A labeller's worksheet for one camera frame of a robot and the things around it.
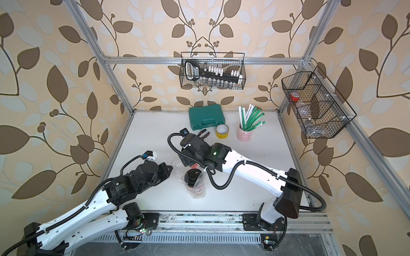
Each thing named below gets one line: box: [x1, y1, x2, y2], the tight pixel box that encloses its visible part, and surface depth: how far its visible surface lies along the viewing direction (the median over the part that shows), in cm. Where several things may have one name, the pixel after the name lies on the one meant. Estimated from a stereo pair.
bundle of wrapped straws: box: [238, 104, 266, 132], surface depth 98 cm
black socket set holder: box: [185, 59, 244, 84], surface depth 86 cm
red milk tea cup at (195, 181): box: [184, 168, 206, 198], surface depth 72 cm
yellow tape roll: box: [215, 123, 230, 139], surface depth 110 cm
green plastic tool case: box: [188, 104, 226, 131], surface depth 118 cm
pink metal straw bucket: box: [236, 122, 253, 143], surface depth 101 cm
